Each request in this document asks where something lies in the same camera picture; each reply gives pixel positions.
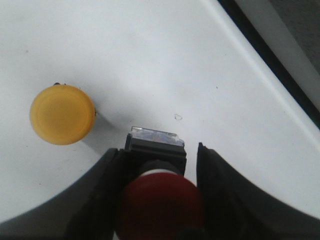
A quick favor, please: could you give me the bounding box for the yellow mushroom push button switch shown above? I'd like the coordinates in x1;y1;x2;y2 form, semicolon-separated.
29;83;96;145

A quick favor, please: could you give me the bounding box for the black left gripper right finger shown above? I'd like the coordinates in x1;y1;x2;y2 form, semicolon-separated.
196;143;320;240

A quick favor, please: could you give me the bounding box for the red mushroom push button switch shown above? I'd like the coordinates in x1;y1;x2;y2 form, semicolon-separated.
115;126;205;240

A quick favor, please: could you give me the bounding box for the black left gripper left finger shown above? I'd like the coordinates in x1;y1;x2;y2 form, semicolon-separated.
0;148;125;240

